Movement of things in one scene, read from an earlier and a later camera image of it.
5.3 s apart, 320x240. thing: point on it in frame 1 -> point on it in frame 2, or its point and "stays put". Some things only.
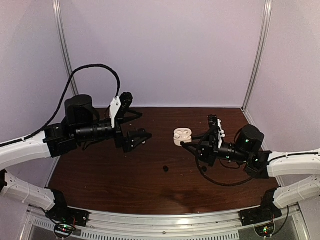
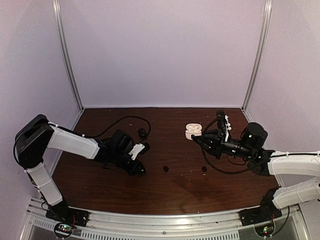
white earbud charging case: (182, 134) -> (194, 129)
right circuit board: (265, 230) stays put
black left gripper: (121, 141) -> (133, 170)
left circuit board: (64, 230) stays put
